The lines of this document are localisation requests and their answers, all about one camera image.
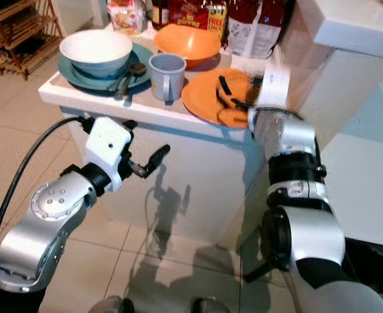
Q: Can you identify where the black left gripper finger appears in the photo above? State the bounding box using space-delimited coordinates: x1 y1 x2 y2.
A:
146 144 172 172

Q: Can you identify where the orange plate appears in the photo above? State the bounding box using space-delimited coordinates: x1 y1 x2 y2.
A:
181 67 265 129

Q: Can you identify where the white kitchen island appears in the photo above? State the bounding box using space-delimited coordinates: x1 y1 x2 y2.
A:
38 26 378 252

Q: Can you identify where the orange bowl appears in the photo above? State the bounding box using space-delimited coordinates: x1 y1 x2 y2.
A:
153 23 222 67

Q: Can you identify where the grey-blue mug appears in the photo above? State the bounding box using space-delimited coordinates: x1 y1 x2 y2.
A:
147 52 188 104

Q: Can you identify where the red and white bag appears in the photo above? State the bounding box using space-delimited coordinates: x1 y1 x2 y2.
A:
224 0 284 60

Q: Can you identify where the red cereal box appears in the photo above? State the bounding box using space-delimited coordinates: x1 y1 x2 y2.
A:
167 0 228 37

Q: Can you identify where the teal plate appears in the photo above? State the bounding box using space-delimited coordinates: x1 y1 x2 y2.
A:
57 42 154 98

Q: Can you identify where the dark metal spoon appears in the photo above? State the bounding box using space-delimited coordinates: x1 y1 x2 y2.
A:
112 62 147 100

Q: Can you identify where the dark glass jar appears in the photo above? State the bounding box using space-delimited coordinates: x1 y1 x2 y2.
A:
150 0 170 31

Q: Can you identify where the clear food packet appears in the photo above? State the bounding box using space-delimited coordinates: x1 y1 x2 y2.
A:
107 0 148 35

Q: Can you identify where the white ceramic bowl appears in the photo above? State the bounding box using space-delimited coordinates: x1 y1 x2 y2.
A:
59 29 134 80

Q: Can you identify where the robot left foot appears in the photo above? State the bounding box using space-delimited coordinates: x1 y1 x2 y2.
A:
87 296 128 313

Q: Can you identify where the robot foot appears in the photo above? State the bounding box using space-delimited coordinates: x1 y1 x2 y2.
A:
87 296 128 313
190 297 232 313

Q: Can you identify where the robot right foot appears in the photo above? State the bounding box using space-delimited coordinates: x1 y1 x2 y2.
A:
190 297 232 313

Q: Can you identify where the wooden shelf rack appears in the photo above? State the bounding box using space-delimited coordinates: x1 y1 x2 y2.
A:
0 0 65 80

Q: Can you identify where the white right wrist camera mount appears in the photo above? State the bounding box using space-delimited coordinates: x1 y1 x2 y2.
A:
256 65 292 109

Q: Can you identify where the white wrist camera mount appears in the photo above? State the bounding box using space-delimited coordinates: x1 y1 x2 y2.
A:
256 65 292 109
84 116 133 190

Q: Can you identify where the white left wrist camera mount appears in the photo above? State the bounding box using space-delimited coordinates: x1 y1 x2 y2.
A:
84 116 133 190

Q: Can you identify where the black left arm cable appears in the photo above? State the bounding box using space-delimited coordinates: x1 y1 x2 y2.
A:
0 115 91 282

